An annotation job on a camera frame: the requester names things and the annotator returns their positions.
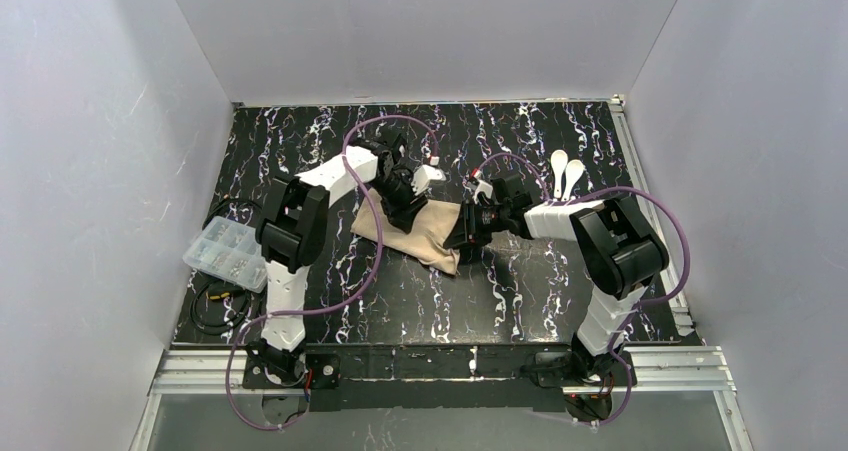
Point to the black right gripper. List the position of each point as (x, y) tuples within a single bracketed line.
[(470, 222)]

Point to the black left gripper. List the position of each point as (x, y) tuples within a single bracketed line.
[(404, 203)]

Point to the beige cloth napkin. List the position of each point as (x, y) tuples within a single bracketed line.
[(425, 241)]

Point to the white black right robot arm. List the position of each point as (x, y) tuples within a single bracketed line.
[(622, 252)]

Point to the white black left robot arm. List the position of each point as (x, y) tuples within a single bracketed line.
[(293, 231)]

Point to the white spoon left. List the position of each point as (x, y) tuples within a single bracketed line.
[(558, 162)]

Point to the white spoon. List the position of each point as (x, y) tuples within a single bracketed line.
[(558, 162), (574, 170)]

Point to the white spoon right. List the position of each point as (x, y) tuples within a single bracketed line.
[(574, 170)]

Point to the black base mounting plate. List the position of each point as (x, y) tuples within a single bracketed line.
[(543, 377)]

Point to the clear plastic box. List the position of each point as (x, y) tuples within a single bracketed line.
[(228, 250)]

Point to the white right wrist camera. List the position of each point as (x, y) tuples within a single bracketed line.
[(481, 191)]

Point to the aluminium front frame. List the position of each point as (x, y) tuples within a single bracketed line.
[(661, 368)]

